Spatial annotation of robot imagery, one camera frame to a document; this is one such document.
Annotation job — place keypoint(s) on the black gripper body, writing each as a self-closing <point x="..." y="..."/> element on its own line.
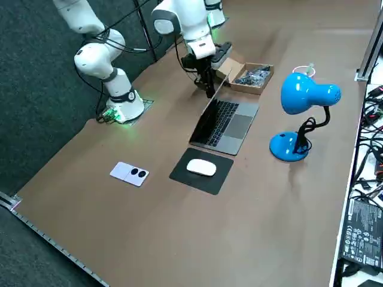
<point x="191" y="62"/>

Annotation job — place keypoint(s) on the silver laptop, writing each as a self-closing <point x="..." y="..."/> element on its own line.
<point x="236" y="119"/>

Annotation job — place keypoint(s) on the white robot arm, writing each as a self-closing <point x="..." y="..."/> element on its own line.
<point x="92" y="56"/>
<point x="217" y="18"/>

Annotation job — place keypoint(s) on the brown cardboard box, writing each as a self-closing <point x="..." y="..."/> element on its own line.
<point x="227" y="67"/>

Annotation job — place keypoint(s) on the bag of black parts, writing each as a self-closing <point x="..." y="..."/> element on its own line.
<point x="254" y="74"/>

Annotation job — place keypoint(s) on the black stand pole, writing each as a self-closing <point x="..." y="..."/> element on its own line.
<point x="148" y="39"/>

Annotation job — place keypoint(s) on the white computer mouse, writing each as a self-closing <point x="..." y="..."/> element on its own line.
<point x="200" y="167"/>

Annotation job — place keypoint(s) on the black mouse pad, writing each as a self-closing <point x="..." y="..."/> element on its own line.
<point x="185" y="179"/>

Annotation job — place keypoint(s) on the black labelled power adapter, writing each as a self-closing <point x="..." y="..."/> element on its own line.
<point x="363" y="230"/>

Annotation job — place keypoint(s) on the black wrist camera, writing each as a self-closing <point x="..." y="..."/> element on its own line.
<point x="223" y="49"/>

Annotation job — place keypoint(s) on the aluminium frame post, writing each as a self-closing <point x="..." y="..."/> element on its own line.
<point x="369" y="51"/>

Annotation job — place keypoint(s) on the aluminium table edge rail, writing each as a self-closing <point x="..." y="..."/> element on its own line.
<point x="45" y="236"/>

